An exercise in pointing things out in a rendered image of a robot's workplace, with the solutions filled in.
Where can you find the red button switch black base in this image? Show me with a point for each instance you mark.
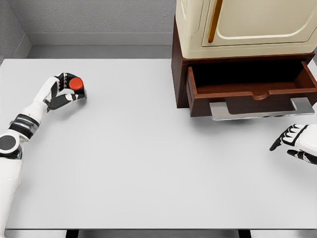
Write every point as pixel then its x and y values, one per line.
pixel 77 86

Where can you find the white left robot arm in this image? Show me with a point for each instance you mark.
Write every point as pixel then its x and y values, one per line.
pixel 11 151

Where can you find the cream and brown cabinet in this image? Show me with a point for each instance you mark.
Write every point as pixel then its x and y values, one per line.
pixel 237 29

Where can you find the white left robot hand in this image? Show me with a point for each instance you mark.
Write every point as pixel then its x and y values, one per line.
pixel 45 90

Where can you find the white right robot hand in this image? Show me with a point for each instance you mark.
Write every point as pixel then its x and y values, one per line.
pixel 301 140

